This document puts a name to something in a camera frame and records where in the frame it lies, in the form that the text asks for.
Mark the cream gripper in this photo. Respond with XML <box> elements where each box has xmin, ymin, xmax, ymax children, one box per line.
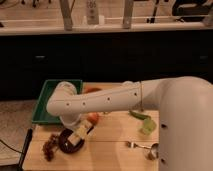
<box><xmin>70</xmin><ymin>120</ymin><xmax>93</xmax><ymax>140</ymax></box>

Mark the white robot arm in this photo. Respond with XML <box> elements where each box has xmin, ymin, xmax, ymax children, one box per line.
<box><xmin>46</xmin><ymin>76</ymin><xmax>213</xmax><ymax>171</ymax></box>

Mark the purple bowl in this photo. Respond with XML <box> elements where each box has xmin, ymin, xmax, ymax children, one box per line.
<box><xmin>58</xmin><ymin>129</ymin><xmax>84</xmax><ymax>154</ymax></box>

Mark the orange bowl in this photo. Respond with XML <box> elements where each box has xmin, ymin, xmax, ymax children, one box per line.
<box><xmin>84</xmin><ymin>87</ymin><xmax>102</xmax><ymax>93</ymax></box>

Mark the orange fruit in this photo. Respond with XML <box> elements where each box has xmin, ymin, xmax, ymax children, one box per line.
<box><xmin>88</xmin><ymin>113</ymin><xmax>99</xmax><ymax>125</ymax></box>

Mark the bunch of red grapes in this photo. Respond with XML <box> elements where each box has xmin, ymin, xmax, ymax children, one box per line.
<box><xmin>42</xmin><ymin>134</ymin><xmax>59</xmax><ymax>161</ymax></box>

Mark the green plastic tray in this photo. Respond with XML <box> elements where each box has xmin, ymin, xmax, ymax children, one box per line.
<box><xmin>31</xmin><ymin>79</ymin><xmax>83</xmax><ymax>126</ymax></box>

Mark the metal fork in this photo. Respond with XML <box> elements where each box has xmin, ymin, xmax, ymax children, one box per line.
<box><xmin>125</xmin><ymin>141</ymin><xmax>151</xmax><ymax>149</ymax></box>

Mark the green plastic cup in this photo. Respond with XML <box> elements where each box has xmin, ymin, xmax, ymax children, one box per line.
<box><xmin>140</xmin><ymin>118</ymin><xmax>156</xmax><ymax>135</ymax></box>

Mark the silver metal cup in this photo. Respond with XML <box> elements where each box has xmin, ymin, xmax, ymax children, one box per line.
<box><xmin>148</xmin><ymin>143</ymin><xmax>159</xmax><ymax>160</ymax></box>

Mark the wooden post right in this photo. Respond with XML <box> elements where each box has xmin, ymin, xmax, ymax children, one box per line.
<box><xmin>122</xmin><ymin>0</ymin><xmax>134</xmax><ymax>29</ymax></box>

